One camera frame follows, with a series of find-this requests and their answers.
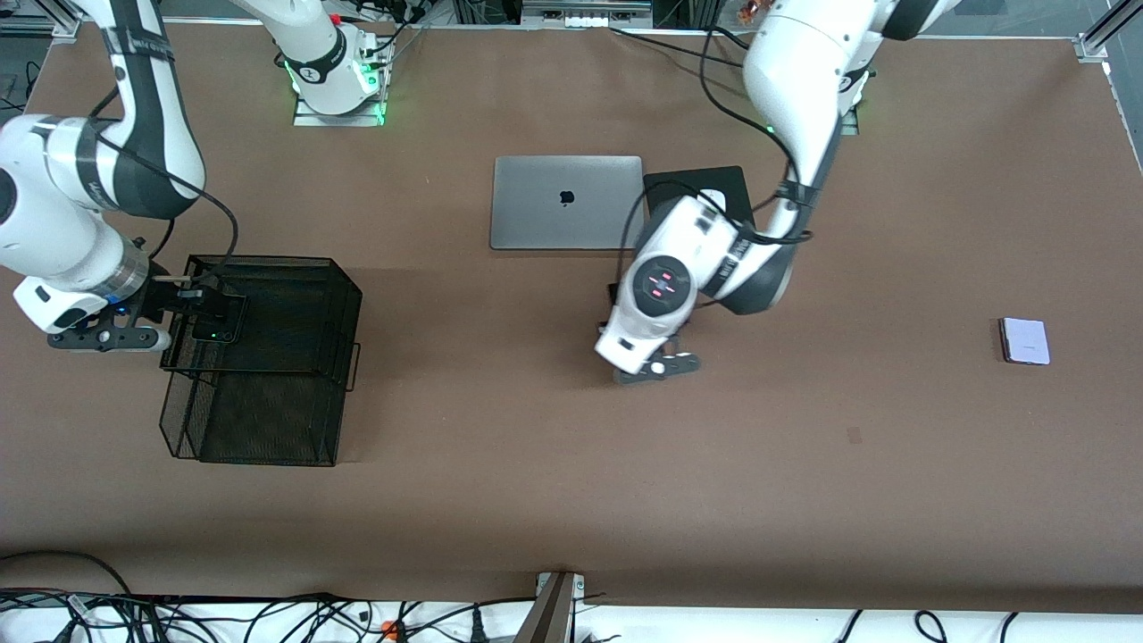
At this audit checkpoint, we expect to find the aluminium frame corner profile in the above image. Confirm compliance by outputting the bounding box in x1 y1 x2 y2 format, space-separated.
1074 0 1143 63
0 0 83 41

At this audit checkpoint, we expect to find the black tangled floor cable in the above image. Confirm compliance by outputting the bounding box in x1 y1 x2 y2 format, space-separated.
134 591 380 643

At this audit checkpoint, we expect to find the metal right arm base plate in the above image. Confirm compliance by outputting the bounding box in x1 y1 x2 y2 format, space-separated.
293 93 387 128

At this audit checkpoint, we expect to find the small black flip phone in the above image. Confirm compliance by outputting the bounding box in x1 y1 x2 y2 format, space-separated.
191 291 249 347

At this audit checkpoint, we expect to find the white power strip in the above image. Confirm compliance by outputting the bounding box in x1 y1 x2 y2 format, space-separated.
522 0 653 29

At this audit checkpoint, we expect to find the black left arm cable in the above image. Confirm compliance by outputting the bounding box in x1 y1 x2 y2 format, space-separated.
618 25 815 287

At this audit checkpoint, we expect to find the black mouse pad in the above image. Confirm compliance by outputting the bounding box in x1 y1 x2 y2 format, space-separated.
643 165 749 221

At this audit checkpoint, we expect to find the silver closed laptop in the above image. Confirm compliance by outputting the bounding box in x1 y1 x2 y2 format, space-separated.
489 155 646 251

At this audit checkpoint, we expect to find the black wire mesh organizer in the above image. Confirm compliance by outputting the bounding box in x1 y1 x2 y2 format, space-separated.
159 255 363 467

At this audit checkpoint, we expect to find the lavender flip phone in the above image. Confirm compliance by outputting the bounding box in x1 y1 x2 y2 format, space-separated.
999 317 1051 366

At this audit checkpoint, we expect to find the grey metal camera post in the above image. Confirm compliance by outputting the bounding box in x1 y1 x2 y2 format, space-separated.
513 572 588 643

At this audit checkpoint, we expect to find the long black table cable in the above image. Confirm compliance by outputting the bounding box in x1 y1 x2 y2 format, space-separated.
610 27 751 65

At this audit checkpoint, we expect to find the black arched floor cable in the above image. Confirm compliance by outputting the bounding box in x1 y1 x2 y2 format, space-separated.
0 550 135 597

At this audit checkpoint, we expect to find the black base cable bundle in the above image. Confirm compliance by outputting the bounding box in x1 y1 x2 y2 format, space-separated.
353 0 430 68

